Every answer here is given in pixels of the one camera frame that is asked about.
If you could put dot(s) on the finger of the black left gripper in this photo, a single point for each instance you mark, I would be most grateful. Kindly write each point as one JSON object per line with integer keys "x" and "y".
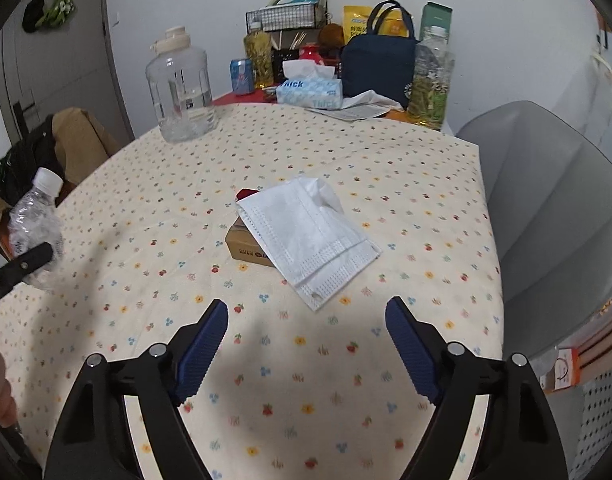
{"x": 16, "y": 270}

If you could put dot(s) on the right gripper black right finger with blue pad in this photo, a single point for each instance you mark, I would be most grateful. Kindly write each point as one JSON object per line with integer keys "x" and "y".
{"x": 519, "y": 439}

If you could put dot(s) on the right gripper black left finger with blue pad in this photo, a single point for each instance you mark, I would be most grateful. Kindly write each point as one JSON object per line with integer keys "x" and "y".
{"x": 92, "y": 439}

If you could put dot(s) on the crushed clear plastic bottle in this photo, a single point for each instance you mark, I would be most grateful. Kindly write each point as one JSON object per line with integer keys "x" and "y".
{"x": 34, "y": 221}

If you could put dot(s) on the orange white cardboard box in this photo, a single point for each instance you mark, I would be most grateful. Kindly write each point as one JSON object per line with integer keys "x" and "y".
{"x": 564, "y": 372}

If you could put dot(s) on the black jacket on chair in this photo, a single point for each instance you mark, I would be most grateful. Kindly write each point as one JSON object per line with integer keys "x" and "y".
{"x": 21, "y": 162}

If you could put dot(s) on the brown chair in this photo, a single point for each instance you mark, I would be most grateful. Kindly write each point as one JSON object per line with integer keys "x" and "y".
{"x": 82, "y": 144}

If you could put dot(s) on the floral patterned tablecloth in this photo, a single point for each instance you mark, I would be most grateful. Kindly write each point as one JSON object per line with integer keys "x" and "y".
{"x": 292, "y": 393}

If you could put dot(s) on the grey door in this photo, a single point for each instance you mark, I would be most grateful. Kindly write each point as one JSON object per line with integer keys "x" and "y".
{"x": 71, "y": 65}

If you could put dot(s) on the small brown cardboard box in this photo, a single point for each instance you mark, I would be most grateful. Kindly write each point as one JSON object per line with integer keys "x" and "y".
{"x": 243, "y": 246}

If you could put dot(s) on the grey upholstered chair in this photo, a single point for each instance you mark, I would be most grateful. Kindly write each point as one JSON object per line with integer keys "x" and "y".
{"x": 549, "y": 196}

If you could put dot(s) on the large clear water jug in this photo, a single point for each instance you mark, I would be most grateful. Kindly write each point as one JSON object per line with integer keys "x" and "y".
{"x": 179, "y": 87}

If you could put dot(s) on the white face mask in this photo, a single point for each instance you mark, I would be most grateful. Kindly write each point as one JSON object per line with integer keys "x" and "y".
{"x": 301, "y": 226}

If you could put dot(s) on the blue drink can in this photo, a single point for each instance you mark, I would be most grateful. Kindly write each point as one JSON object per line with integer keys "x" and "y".
{"x": 242, "y": 77}

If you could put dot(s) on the tall clear tea bottle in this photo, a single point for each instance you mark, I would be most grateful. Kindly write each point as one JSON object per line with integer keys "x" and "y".
{"x": 430, "y": 84}

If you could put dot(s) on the small yellow tea bottle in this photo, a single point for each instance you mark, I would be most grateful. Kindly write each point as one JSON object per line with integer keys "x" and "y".
{"x": 258, "y": 47}

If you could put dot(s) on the blue tissue pack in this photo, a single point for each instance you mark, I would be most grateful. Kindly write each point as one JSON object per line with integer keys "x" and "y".
{"x": 310, "y": 85}

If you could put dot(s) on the navy blue lunch bag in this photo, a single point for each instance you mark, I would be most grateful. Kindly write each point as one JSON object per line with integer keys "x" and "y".
{"x": 384, "y": 64}

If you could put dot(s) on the green tall box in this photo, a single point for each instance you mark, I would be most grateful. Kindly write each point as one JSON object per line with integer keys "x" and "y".
{"x": 435, "y": 15}

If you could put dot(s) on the wire mesh basket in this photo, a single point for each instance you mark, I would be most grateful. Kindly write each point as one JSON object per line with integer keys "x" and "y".
{"x": 288, "y": 16}

